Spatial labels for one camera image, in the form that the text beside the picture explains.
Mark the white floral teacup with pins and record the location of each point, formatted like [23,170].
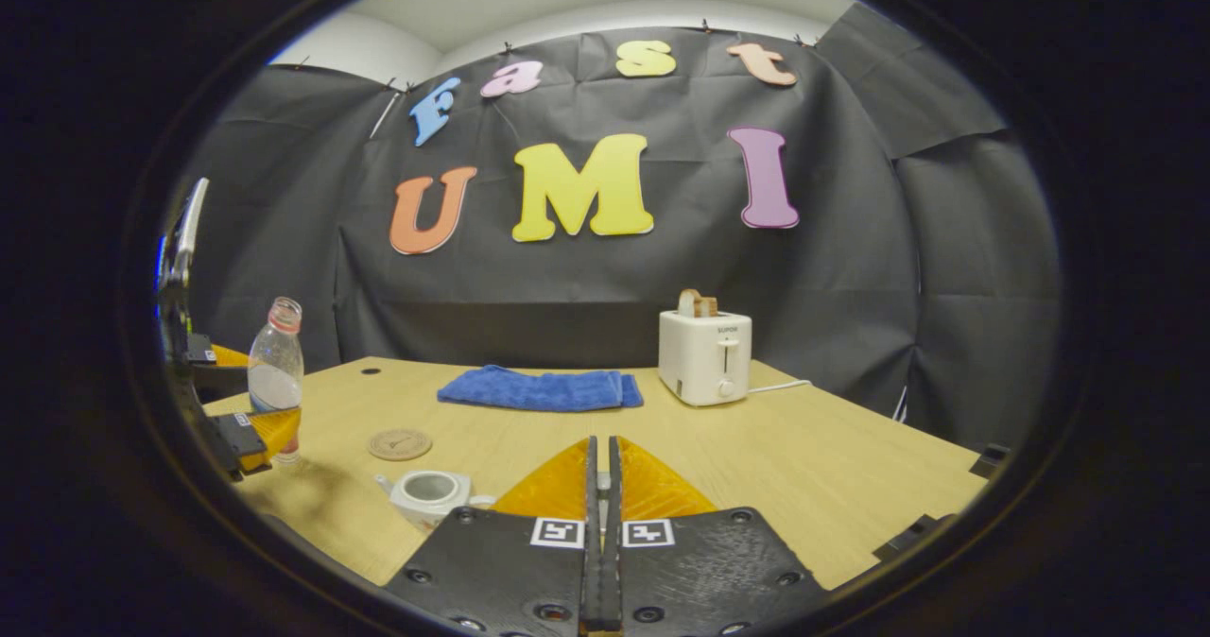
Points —
[425,500]

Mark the white teacup lid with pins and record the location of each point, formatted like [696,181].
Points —
[603,500]

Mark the black table edge bracket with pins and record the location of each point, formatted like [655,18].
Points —
[990,459]
[912,538]

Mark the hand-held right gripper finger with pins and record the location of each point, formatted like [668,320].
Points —
[592,542]
[614,542]

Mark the toast slice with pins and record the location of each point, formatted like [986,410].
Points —
[698,304]

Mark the clear plastic water bottle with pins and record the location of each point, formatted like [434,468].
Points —
[276,372]

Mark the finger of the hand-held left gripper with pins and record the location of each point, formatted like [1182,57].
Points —
[222,355]
[248,443]

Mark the white toaster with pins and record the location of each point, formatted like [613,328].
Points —
[704,358]

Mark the black backdrop cloth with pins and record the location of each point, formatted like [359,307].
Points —
[614,297]

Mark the blue towel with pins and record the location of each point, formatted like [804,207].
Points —
[539,389]

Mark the round wooden coaster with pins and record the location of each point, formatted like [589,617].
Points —
[400,444]

